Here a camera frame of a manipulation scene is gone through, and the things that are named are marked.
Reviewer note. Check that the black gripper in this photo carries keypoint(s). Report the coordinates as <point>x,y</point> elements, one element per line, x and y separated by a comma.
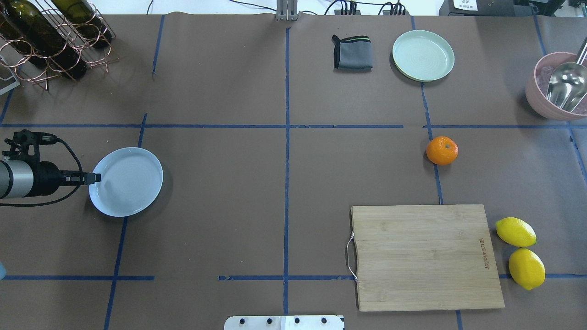
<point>46,177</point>

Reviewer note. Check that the light blue plate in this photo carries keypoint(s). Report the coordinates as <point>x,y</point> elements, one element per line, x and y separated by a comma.
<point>131,179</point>

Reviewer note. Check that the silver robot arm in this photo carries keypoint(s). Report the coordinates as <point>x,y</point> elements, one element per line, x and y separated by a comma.
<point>21,179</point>

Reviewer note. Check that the light green plate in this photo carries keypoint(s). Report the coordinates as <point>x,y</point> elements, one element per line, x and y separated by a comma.
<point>423,56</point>

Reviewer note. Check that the dark wine bottle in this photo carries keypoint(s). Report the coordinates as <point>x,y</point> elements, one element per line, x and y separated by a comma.
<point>86,21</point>
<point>47,42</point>

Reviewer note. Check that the folded grey cloth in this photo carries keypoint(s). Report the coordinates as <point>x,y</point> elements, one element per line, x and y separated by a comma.
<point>353,53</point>

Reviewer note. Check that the orange mandarin fruit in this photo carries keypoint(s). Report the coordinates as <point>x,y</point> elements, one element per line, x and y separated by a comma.
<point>442,150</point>

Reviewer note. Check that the wooden cutting board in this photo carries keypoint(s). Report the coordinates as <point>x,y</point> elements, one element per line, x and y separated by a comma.
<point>424,258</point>

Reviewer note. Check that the black computer box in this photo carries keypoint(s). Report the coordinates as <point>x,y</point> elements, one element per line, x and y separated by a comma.
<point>484,8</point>

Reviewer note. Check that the yellow lemon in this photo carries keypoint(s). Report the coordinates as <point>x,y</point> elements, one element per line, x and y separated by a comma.
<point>526,269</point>
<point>516,232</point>

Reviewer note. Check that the metal scoop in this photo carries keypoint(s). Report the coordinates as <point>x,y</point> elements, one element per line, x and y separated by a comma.
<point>567,85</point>

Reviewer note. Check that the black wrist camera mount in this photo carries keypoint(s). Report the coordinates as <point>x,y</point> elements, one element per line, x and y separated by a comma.
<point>24,145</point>

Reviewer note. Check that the copper wire bottle rack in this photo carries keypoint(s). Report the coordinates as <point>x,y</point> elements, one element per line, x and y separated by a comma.
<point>19,57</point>

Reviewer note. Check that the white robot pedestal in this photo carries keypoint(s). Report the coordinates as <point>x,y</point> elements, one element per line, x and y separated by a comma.
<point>285,322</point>

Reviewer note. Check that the aluminium frame post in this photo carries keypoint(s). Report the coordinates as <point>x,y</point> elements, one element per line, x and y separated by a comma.
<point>287,10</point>

